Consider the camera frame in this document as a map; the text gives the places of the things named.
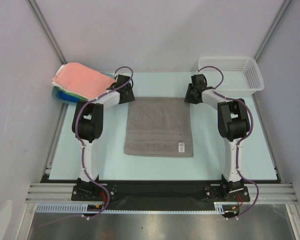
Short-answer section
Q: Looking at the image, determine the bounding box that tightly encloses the grey towel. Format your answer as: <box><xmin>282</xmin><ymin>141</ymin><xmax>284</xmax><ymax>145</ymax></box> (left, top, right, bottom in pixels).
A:
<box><xmin>124</xmin><ymin>97</ymin><xmax>194</xmax><ymax>158</ymax></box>

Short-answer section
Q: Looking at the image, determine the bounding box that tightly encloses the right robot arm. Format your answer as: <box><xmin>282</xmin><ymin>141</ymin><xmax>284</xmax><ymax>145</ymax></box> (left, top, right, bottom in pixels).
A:
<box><xmin>184</xmin><ymin>74</ymin><xmax>252</xmax><ymax>201</ymax></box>

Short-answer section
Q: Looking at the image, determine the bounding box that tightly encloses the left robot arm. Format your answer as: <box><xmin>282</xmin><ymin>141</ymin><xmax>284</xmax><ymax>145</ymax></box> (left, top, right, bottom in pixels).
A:
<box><xmin>71</xmin><ymin>73</ymin><xmax>135</xmax><ymax>201</ymax></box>

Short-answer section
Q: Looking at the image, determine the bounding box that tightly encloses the white perforated plastic basket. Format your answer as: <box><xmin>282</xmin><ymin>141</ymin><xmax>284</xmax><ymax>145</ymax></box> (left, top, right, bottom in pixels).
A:
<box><xmin>198</xmin><ymin>56</ymin><xmax>265</xmax><ymax>97</ymax></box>

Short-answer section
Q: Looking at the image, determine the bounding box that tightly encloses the pink towel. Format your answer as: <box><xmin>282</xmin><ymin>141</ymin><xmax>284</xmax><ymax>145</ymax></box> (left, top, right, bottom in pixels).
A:
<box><xmin>56</xmin><ymin>62</ymin><xmax>115</xmax><ymax>100</ymax></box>

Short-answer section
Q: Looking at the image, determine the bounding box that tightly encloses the teal plastic tray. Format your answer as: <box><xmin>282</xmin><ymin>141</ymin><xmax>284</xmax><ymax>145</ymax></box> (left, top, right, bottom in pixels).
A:
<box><xmin>51</xmin><ymin>72</ymin><xmax>119</xmax><ymax>107</ymax></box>

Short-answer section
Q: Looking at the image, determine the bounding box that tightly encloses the green towel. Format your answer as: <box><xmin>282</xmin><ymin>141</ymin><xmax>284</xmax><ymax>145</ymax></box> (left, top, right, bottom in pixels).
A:
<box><xmin>62</xmin><ymin>92</ymin><xmax>87</xmax><ymax>103</ymax></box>

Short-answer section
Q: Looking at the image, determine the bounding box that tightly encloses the blue towel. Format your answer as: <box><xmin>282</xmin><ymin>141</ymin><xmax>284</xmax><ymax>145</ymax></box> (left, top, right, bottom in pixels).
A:
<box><xmin>56</xmin><ymin>90</ymin><xmax>81</xmax><ymax>104</ymax></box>

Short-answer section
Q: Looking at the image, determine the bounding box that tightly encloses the white rounded object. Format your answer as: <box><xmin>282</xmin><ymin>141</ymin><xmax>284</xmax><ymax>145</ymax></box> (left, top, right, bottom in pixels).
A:
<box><xmin>0</xmin><ymin>200</ymin><xmax>13</xmax><ymax>240</ymax></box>

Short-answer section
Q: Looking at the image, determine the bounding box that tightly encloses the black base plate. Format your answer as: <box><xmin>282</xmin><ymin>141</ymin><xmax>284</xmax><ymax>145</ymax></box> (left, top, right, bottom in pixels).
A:
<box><xmin>40</xmin><ymin>174</ymin><xmax>280</xmax><ymax>212</ymax></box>

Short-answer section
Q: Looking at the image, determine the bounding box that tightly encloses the white slotted cable duct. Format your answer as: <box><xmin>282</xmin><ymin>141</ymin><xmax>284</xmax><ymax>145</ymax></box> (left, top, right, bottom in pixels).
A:
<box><xmin>36</xmin><ymin>201</ymin><xmax>243</xmax><ymax>215</ymax></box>

